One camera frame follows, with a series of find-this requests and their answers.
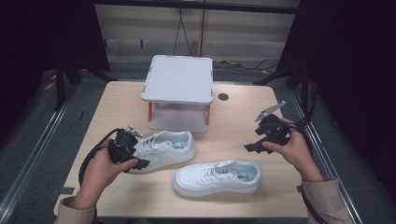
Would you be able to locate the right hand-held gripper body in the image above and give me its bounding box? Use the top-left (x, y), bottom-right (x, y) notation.
top-left (254, 100), bottom-right (291, 147)

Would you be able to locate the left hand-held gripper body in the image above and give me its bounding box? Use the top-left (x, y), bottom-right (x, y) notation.
top-left (107, 125), bottom-right (144, 165)

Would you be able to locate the white sneaker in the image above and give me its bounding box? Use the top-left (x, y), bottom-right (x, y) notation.
top-left (172, 159), bottom-right (262, 198)
top-left (128, 130), bottom-right (197, 175)

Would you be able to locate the white shoe box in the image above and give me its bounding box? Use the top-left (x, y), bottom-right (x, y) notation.
top-left (141, 54), bottom-right (215, 134)

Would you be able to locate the person's right hand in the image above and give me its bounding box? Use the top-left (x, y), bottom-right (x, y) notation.
top-left (262, 118), bottom-right (325, 183)

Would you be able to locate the person's left hand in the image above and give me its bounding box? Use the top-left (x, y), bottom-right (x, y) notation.
top-left (73, 138), bottom-right (140, 209)

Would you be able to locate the black stand leg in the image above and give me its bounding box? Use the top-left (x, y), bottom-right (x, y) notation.
top-left (53, 59), bottom-right (110, 110)
top-left (253, 62), bottom-right (310, 94)

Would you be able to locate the yellow floor strip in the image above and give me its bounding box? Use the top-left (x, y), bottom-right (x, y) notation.
top-left (216, 58), bottom-right (245, 67)

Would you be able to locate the thin brass vertical pole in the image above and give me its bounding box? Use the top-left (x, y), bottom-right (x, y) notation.
top-left (198, 8), bottom-right (206, 58)

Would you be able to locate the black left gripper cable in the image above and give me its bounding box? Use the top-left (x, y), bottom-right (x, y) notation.
top-left (78, 128), bottom-right (125, 188)

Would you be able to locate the black cable bundle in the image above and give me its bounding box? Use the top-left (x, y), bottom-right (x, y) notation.
top-left (292, 79), bottom-right (319, 132)

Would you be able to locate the black floor cable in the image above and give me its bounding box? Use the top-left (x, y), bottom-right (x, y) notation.
top-left (214, 58), bottom-right (281, 75)

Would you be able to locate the thin black hanging cable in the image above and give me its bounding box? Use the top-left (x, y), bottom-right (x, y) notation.
top-left (173, 7), bottom-right (195, 58)

